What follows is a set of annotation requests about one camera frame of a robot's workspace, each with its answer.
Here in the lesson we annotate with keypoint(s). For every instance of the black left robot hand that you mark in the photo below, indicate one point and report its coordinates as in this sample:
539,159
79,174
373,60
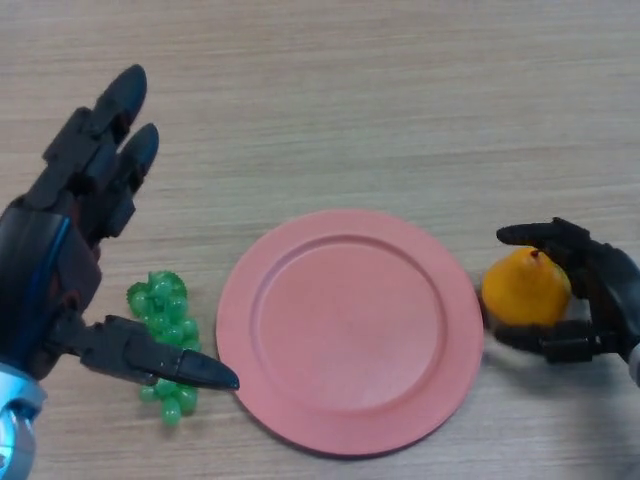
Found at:
60,235

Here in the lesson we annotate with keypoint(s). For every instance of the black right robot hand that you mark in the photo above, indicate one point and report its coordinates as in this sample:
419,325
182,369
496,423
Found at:
585,280

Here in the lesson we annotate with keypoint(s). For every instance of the yellow pear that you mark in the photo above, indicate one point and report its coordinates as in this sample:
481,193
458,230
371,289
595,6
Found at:
525,287

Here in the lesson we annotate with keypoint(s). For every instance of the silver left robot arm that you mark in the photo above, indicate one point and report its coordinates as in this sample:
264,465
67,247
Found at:
15,425

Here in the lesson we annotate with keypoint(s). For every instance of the pink round plate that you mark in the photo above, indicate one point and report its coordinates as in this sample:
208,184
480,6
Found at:
350,334

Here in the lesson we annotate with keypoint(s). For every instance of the green grape bunch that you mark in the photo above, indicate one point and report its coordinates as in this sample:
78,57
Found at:
167,325

